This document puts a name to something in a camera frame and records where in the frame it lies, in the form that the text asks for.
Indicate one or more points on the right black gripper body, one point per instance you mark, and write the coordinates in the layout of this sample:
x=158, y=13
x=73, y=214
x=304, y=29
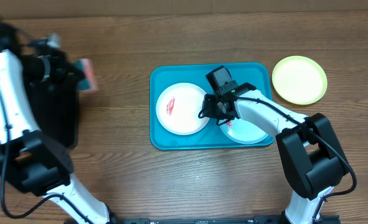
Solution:
x=215, y=111

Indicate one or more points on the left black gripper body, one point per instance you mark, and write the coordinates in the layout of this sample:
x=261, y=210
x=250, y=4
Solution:
x=55, y=74

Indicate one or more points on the white plate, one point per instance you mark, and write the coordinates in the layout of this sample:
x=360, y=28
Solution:
x=178, y=106

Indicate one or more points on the green and pink sponge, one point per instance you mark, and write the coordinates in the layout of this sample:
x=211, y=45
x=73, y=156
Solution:
x=88, y=84

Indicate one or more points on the green rimmed plate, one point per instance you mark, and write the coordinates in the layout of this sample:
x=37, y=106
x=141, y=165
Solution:
x=299, y=80

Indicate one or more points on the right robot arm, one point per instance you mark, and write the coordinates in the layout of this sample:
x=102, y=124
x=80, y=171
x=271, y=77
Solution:
x=311, y=155

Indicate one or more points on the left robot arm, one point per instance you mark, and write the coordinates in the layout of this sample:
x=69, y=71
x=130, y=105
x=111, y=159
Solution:
x=31, y=161

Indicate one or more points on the teal plastic serving tray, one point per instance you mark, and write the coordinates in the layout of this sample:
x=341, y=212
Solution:
x=211, y=136

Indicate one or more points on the black rectangular tray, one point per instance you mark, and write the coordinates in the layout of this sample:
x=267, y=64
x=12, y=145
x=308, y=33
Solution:
x=54, y=104

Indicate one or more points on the light blue plate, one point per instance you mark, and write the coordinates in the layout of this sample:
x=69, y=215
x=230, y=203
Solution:
x=243, y=132

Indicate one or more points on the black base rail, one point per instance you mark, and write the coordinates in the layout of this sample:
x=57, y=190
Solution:
x=260, y=219

